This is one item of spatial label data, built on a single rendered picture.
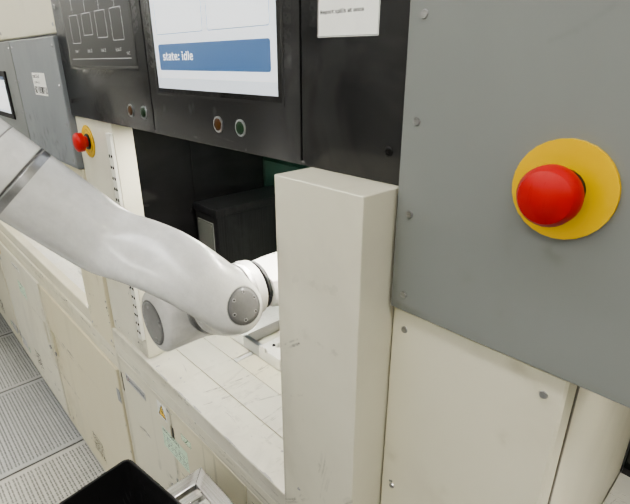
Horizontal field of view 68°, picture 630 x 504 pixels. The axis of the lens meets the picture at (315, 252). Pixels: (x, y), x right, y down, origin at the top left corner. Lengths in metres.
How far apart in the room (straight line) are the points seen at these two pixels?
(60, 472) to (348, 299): 1.95
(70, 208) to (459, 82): 0.42
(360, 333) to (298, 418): 0.18
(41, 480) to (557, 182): 2.17
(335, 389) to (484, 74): 0.33
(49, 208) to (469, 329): 0.44
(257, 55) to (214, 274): 0.25
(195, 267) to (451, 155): 0.31
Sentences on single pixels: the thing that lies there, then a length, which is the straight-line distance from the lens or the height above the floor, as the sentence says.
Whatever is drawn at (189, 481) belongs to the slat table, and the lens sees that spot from 1.03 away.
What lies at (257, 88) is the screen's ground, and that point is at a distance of 0.57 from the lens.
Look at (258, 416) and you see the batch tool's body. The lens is 0.97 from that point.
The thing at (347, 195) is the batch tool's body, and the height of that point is 1.40.
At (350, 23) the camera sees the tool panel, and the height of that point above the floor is 1.54.
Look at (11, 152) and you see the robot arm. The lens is 0.58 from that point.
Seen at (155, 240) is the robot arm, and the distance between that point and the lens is 0.57.
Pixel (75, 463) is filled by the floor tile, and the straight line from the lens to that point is 2.30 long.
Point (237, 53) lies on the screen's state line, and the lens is 0.60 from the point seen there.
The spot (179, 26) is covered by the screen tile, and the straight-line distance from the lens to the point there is 0.71.
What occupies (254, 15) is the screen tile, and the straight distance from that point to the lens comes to 0.57.
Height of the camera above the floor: 1.50
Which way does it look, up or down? 22 degrees down
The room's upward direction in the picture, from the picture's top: straight up
